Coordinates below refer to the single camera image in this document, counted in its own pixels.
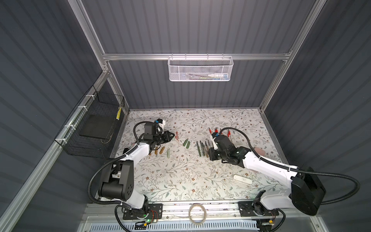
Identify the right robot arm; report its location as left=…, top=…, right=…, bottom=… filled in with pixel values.
left=209, top=132, right=360, bottom=216

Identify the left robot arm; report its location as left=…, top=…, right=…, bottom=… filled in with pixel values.
left=88, top=119, right=175, bottom=214

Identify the white rectangular eraser box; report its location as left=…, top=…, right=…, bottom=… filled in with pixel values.
left=233, top=175, right=253, bottom=185

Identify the pink pencil case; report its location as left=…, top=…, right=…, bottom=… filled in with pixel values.
left=254, top=147, right=266, bottom=157

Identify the floral table mat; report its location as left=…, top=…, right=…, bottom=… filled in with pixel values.
left=115, top=109, right=285, bottom=202

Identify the roll of clear tape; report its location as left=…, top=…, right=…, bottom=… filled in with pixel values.
left=188, top=204, right=207, bottom=226

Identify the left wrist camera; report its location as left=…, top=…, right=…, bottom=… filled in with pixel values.
left=155, top=119, right=166, bottom=129

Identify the white wire mesh basket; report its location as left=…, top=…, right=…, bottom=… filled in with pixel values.
left=167, top=56, right=234, bottom=82

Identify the black wire basket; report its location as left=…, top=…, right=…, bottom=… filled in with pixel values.
left=55, top=88, right=125, bottom=159

